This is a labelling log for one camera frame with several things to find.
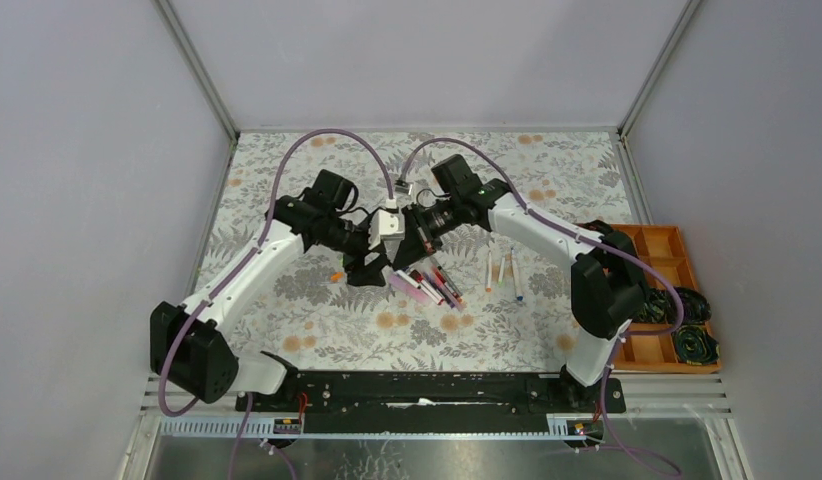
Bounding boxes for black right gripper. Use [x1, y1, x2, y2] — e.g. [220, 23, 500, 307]
[394, 195, 463, 272]

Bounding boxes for pink highlighter marker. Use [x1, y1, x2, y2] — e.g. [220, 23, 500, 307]
[387, 274, 432, 305]

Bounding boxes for purple pen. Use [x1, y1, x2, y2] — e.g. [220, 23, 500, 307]
[440, 284, 465, 311]

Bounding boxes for white marker orange cap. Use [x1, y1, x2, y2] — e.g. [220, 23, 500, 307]
[485, 251, 493, 293]

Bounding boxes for white marker blue cap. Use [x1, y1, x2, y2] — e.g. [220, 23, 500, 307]
[510, 249, 524, 301]

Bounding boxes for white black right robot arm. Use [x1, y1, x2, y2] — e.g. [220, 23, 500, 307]
[393, 155, 648, 412]

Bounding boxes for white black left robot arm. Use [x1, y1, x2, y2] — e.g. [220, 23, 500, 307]
[150, 170, 402, 411]

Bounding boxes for floral patterned table mat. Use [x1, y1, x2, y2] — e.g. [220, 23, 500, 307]
[199, 132, 632, 372]

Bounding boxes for orange wooden compartment tray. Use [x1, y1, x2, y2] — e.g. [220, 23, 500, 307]
[582, 220, 721, 374]

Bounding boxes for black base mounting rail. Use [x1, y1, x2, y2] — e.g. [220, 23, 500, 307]
[230, 365, 627, 427]

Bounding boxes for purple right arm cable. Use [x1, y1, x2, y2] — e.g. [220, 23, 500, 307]
[398, 137, 685, 477]

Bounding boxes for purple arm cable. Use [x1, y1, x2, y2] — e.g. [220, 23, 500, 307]
[157, 128, 396, 419]
[398, 137, 685, 477]

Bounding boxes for slotted aluminium cable duct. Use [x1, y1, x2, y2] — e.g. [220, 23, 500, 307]
[160, 415, 587, 441]

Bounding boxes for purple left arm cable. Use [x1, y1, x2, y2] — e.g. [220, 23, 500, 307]
[157, 128, 396, 419]

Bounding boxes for black green coiled strap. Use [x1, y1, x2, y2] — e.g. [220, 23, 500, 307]
[672, 286, 713, 326]
[671, 324, 721, 367]
[632, 288, 674, 326]

